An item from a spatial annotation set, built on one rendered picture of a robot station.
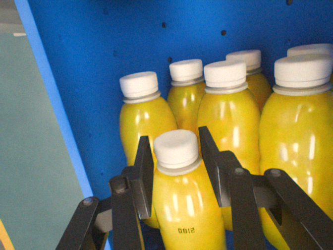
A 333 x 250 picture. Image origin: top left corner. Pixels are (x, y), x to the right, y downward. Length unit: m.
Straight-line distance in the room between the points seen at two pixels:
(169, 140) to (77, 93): 0.09
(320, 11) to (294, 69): 0.12
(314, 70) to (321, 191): 0.10
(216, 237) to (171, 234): 0.04
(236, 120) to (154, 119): 0.08
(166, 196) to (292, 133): 0.11
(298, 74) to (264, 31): 0.14
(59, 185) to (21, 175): 0.23
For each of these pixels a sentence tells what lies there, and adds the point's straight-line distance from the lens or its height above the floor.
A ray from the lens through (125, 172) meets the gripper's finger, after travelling 0.18.
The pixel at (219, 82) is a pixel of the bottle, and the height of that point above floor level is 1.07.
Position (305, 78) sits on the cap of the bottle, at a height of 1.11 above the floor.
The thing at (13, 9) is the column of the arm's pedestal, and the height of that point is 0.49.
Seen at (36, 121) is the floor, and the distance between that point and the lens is 1.54.
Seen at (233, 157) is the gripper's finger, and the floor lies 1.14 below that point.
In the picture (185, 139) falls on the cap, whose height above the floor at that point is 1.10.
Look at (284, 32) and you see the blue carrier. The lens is 0.33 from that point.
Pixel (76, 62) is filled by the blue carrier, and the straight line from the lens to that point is 0.23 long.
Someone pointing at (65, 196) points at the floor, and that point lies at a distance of 1.73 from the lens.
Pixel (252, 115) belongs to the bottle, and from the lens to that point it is 0.23.
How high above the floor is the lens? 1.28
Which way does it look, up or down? 69 degrees down
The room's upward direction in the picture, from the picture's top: 176 degrees clockwise
